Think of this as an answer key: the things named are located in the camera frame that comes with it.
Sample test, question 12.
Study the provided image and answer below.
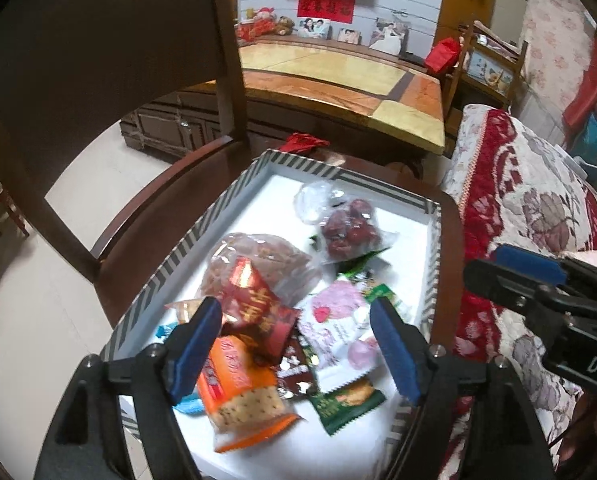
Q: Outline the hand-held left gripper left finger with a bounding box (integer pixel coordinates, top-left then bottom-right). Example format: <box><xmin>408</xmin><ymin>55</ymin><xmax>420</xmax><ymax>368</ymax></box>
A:
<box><xmin>33</xmin><ymin>296</ymin><xmax>224</xmax><ymax>480</ymax></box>

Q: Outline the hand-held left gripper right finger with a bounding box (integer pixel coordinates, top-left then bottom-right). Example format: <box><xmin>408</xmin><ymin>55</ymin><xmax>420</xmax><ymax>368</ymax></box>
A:
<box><xmin>369</xmin><ymin>297</ymin><xmax>554</xmax><ymax>480</ymax></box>

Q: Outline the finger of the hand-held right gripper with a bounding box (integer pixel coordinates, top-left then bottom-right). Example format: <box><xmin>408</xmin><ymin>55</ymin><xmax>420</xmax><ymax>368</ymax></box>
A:
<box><xmin>493</xmin><ymin>244</ymin><xmax>597</xmax><ymax>303</ymax></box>
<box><xmin>463</xmin><ymin>259</ymin><xmax>546</xmax><ymax>317</ymax></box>

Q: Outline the orange cracker packet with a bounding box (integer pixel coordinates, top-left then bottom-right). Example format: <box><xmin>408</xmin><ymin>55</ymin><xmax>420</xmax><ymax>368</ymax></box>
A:
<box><xmin>197</xmin><ymin>335</ymin><xmax>299</xmax><ymax>453</ymax></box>

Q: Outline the white red snack packet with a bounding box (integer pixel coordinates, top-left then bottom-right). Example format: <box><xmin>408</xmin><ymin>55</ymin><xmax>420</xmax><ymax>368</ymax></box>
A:
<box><xmin>296</xmin><ymin>280</ymin><xmax>374</xmax><ymax>368</ymax></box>

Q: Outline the clear brown snack bag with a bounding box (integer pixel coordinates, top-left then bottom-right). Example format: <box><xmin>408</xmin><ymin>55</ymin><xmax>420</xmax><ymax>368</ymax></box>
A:
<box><xmin>196</xmin><ymin>232</ymin><xmax>324</xmax><ymax>311</ymax></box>

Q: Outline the striped white box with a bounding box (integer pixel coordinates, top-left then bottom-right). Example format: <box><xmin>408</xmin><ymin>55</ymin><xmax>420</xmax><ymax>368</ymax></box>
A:
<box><xmin>101</xmin><ymin>149</ymin><xmax>441</xmax><ymax>480</ymax></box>

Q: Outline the person's right forearm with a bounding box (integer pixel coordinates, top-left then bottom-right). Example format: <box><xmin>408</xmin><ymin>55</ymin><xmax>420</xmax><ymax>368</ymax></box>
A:
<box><xmin>561</xmin><ymin>390</ymin><xmax>597</xmax><ymax>480</ymax></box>

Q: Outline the clear orange snack packet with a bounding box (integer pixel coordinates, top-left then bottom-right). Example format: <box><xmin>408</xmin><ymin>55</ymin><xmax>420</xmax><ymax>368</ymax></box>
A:
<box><xmin>166</xmin><ymin>297</ymin><xmax>204</xmax><ymax>326</ymax></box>

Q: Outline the red gold snack packet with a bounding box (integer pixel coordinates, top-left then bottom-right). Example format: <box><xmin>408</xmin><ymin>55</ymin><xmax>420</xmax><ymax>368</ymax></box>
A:
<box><xmin>221</xmin><ymin>256</ymin><xmax>301</xmax><ymax>356</ymax></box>

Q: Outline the dark green snack packet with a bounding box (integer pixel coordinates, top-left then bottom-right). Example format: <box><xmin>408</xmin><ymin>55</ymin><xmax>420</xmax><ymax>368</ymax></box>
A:
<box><xmin>335</xmin><ymin>247</ymin><xmax>391</xmax><ymax>281</ymax></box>

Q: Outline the red beige floral blanket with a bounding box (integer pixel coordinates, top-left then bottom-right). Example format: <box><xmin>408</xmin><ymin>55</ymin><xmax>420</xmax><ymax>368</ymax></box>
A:
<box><xmin>438</xmin><ymin>104</ymin><xmax>597</xmax><ymax>480</ymax></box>

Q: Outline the dark brown snack packet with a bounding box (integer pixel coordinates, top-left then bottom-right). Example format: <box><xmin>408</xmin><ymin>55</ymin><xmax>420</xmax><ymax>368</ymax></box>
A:
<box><xmin>273</xmin><ymin>335</ymin><xmax>319</xmax><ymax>398</ymax></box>

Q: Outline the red dates bag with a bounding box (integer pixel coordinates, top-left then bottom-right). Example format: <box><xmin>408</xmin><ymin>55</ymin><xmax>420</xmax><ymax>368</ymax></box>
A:
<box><xmin>321</xmin><ymin>197</ymin><xmax>399</xmax><ymax>263</ymax></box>

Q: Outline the empty clear bag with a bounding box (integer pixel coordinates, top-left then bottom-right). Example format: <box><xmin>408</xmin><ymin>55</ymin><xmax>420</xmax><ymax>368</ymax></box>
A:
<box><xmin>293</xmin><ymin>180</ymin><xmax>351</xmax><ymax>226</ymax></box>

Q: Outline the red cushion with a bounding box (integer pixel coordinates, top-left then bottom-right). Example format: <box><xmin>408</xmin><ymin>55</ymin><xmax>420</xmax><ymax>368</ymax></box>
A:
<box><xmin>563</xmin><ymin>35</ymin><xmax>597</xmax><ymax>128</ymax></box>

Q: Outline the floral cover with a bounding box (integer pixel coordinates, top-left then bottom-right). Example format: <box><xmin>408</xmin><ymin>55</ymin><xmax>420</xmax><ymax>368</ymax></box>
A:
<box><xmin>521</xmin><ymin>0</ymin><xmax>597</xmax><ymax>116</ymax></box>

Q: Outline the dark wooden cabinet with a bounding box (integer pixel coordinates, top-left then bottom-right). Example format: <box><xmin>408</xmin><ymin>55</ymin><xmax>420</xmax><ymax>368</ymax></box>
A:
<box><xmin>121</xmin><ymin>100</ymin><xmax>224</xmax><ymax>161</ymax></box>

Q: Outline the red candy wrapper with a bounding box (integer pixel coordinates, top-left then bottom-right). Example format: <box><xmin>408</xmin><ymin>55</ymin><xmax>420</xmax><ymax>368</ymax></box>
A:
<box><xmin>282</xmin><ymin>132</ymin><xmax>331</xmax><ymax>155</ymax></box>

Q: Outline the yellow top wooden table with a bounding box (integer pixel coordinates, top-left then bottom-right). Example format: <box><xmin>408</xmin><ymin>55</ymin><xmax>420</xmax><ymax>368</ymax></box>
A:
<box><xmin>178</xmin><ymin>40</ymin><xmax>446</xmax><ymax>156</ymax></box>

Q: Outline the dark wooden chair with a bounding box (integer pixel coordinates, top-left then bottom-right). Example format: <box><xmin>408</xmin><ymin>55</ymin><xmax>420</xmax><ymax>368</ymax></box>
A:
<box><xmin>0</xmin><ymin>0</ymin><xmax>466</xmax><ymax>480</ymax></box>

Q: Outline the red plush doll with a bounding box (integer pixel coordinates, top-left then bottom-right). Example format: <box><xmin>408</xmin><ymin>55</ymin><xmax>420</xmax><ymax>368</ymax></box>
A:
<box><xmin>236</xmin><ymin>6</ymin><xmax>276</xmax><ymax>41</ymax></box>

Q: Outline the wedding photo frame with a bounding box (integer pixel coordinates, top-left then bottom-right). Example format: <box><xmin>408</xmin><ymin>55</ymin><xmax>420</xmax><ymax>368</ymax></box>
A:
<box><xmin>369</xmin><ymin>17</ymin><xmax>410</xmax><ymax>56</ymax></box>

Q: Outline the couple photo frame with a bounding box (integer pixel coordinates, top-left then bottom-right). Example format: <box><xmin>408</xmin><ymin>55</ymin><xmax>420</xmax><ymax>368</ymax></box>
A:
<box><xmin>298</xmin><ymin>17</ymin><xmax>331</xmax><ymax>40</ymax></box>

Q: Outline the red wall banner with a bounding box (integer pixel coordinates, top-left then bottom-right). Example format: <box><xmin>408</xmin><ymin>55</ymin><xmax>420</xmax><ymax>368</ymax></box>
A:
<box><xmin>298</xmin><ymin>0</ymin><xmax>354</xmax><ymax>17</ymax></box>

